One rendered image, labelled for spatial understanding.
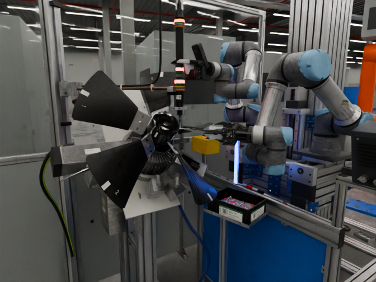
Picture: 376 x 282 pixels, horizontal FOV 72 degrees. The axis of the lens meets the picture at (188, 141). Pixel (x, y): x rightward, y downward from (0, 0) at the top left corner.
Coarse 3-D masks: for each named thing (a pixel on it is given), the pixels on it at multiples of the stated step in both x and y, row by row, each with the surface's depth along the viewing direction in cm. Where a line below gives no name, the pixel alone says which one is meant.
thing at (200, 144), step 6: (192, 138) 163; (198, 138) 157; (204, 138) 156; (192, 144) 163; (198, 144) 158; (204, 144) 152; (210, 144) 152; (216, 144) 155; (192, 150) 164; (198, 150) 159; (204, 150) 153; (210, 150) 153; (216, 150) 155
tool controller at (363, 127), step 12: (372, 120) 84; (360, 132) 79; (372, 132) 76; (360, 144) 80; (372, 144) 77; (360, 156) 81; (372, 156) 78; (360, 168) 82; (372, 168) 79; (360, 180) 82; (372, 180) 81
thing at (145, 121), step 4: (140, 112) 106; (136, 116) 106; (140, 116) 106; (144, 116) 106; (148, 116) 107; (136, 120) 106; (140, 120) 107; (144, 120) 107; (148, 120) 107; (132, 124) 107; (136, 124) 107; (140, 124) 107; (144, 124) 107; (132, 128) 107; (136, 128) 107; (140, 128) 107; (144, 128) 108; (136, 132) 108; (140, 132) 108
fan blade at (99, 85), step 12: (96, 72) 104; (96, 84) 103; (108, 84) 103; (84, 96) 101; (96, 96) 102; (108, 96) 103; (120, 96) 104; (96, 108) 102; (108, 108) 103; (120, 108) 104; (132, 108) 105; (84, 120) 102; (96, 120) 103; (108, 120) 104; (120, 120) 105; (132, 120) 106
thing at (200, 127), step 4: (204, 124) 131; (208, 124) 131; (212, 124) 131; (192, 128) 112; (196, 128) 114; (200, 128) 115; (204, 128) 117; (212, 132) 114; (216, 132) 116; (220, 132) 118
